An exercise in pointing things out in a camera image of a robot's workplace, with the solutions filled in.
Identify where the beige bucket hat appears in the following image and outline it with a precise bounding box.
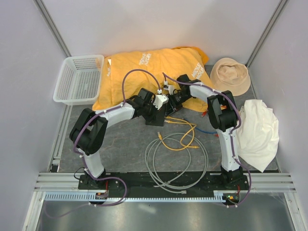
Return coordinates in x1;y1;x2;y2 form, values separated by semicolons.
210;58;251;96

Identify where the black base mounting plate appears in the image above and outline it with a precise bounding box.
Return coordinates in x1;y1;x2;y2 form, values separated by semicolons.
78;171;249;199

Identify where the grey ethernet cable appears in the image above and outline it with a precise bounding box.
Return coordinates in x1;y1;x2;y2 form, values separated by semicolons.
144;132;209;195

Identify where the orange printed t-shirt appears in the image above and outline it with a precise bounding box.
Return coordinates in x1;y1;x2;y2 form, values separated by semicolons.
92;47;213;111

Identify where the blue ethernet cable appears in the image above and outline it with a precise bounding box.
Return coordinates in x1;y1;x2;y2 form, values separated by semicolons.
181;118;218;134

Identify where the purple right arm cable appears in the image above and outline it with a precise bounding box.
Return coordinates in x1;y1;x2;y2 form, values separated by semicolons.
162;72;252;209

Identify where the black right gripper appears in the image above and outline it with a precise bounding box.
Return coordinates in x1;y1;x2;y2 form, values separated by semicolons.
166;92;191;117

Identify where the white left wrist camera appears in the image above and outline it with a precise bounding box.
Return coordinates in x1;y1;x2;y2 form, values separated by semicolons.
153;89;168;110

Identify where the white crumpled cloth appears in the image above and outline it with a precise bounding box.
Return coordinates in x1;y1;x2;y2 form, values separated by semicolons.
236;99;279;172

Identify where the aluminium frame rail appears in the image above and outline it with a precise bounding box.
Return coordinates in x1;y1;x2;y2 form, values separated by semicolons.
34;173;296;193

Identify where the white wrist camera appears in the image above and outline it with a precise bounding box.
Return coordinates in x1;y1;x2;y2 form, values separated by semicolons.
163;80;177;95
153;89;168;110

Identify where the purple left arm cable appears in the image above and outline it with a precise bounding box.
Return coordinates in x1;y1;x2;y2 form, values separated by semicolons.
44;68;162;219

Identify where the white plastic perforated basket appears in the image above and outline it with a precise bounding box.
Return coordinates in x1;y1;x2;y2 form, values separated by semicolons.
53;54;104;106

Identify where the grey slotted cable duct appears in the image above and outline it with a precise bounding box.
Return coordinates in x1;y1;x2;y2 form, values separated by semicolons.
44;192;226;203

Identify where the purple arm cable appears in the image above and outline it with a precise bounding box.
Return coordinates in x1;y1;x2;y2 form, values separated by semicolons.
44;68;162;219
162;72;252;209

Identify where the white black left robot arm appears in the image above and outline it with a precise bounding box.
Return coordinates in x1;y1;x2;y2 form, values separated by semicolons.
69;88;168;189

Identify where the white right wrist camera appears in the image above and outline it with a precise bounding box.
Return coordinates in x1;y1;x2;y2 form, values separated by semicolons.
163;80;177;95

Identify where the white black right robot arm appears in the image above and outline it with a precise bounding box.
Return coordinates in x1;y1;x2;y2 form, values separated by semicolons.
163;74;247;190

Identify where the black network switch box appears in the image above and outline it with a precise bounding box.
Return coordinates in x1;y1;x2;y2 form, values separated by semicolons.
145;104;167;127

